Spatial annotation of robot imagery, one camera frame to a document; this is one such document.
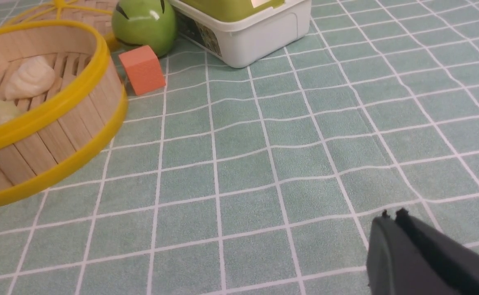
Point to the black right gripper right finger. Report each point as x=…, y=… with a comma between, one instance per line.
x=456, y=254

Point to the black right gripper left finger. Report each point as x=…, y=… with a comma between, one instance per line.
x=404, y=260

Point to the white dumpling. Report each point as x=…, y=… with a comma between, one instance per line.
x=34, y=77

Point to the bamboo steamer tray yellow rim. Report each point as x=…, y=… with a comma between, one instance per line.
x=55, y=138

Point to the orange foam cube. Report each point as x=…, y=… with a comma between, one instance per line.
x=143, y=70

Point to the green toy apple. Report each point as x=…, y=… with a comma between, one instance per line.
x=145, y=22

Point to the white box green lid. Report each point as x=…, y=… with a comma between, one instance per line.
x=240, y=32

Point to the yellowish dumpling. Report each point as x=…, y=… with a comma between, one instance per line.
x=8, y=111

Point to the green checkered tablecloth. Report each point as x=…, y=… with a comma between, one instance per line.
x=265, y=180

